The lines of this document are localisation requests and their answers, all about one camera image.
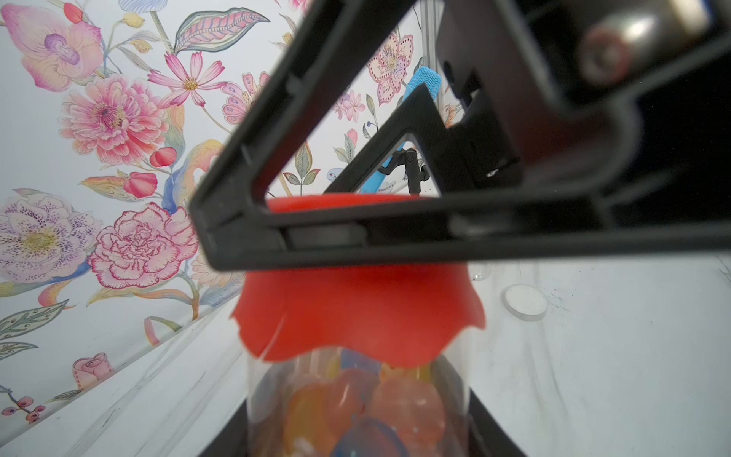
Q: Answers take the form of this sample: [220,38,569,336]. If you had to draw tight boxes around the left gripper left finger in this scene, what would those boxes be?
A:
[199,401,249,457]

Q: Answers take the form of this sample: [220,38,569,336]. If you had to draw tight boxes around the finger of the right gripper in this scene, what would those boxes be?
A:
[327,84,525,197]
[190,1,730,270]

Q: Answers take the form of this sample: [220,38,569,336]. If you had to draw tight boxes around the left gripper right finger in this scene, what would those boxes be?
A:
[468,390,525,457]

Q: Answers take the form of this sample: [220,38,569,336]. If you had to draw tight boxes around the white jar lid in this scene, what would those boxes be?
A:
[502,284,549,322]

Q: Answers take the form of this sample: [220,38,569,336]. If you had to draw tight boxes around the red lid jar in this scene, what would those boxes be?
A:
[233,194,485,456]

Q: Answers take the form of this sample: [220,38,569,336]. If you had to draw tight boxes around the blue microphone on stand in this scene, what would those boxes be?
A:
[339,67,447,197]

